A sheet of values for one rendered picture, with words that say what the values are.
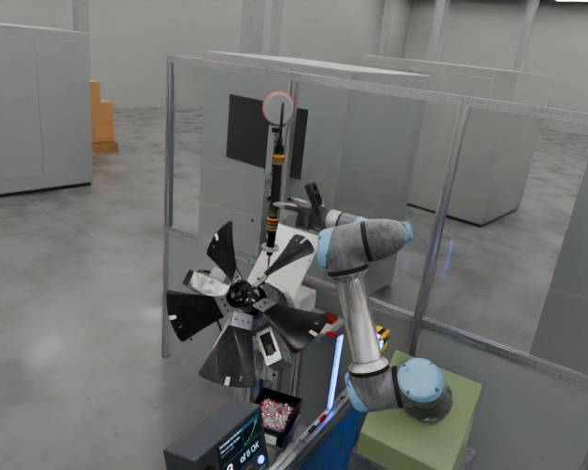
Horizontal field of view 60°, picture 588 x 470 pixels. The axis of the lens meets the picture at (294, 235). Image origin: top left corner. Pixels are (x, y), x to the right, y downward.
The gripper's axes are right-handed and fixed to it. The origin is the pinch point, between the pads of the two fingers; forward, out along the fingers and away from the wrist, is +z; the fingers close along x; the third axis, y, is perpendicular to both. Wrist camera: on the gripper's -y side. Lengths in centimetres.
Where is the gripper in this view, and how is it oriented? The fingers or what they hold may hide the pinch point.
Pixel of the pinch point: (282, 200)
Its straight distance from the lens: 188.3
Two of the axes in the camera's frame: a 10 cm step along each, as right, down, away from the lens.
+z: -8.4, -2.7, 4.8
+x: 5.4, -2.4, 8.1
